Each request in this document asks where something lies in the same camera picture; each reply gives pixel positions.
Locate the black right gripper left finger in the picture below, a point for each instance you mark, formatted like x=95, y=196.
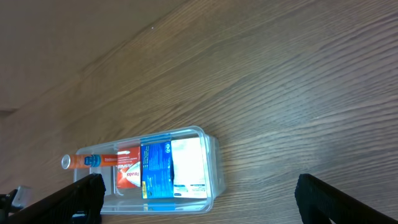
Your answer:
x=80, y=202

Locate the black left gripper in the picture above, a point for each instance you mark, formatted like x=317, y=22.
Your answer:
x=6, y=204

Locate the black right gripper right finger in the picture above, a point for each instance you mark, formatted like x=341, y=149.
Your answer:
x=321, y=203

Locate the orange tablet tube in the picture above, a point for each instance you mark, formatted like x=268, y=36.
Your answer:
x=86, y=161

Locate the clear plastic container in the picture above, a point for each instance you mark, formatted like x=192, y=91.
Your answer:
x=130, y=201

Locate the red medicine box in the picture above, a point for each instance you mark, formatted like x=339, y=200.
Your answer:
x=129, y=168

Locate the white medicine box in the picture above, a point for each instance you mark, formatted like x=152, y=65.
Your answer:
x=189, y=174

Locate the blue lozenge box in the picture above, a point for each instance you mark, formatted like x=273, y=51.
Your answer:
x=157, y=170

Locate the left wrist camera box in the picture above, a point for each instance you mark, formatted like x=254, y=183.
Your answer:
x=22, y=197

